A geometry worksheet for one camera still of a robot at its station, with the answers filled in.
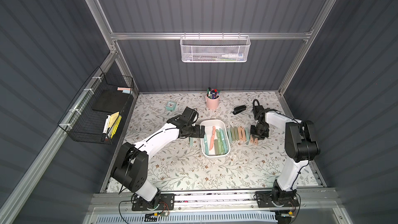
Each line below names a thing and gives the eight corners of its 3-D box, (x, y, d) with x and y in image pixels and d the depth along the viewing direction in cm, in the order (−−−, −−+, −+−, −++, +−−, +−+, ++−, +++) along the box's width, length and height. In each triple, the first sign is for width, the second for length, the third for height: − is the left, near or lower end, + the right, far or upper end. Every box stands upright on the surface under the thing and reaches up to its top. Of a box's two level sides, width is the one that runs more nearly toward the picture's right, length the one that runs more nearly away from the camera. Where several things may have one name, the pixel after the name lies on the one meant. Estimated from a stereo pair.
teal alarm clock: (166, 110, 112) (165, 108, 110) (167, 103, 116) (166, 101, 114) (175, 110, 112) (174, 108, 110) (176, 103, 116) (176, 101, 114)
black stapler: (234, 115, 109) (234, 113, 107) (230, 111, 112) (231, 109, 110) (246, 109, 112) (247, 107, 110) (243, 105, 115) (243, 103, 113)
